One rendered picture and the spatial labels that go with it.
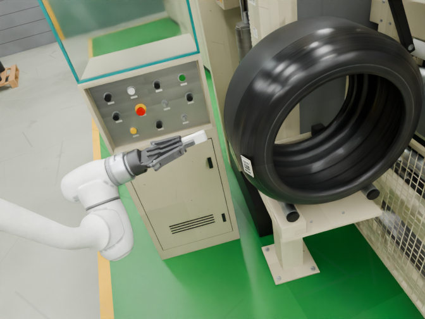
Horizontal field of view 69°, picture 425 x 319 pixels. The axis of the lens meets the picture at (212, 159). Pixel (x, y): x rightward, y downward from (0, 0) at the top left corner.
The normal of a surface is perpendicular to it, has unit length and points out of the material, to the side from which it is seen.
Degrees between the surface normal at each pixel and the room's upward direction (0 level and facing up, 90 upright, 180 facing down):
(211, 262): 0
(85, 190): 56
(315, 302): 0
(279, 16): 90
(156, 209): 90
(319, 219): 0
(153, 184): 90
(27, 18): 90
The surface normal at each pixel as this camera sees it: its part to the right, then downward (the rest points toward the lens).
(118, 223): 0.80, -0.32
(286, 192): 0.07, 0.69
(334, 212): -0.18, -0.78
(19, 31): 0.33, 0.52
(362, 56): 0.18, 0.40
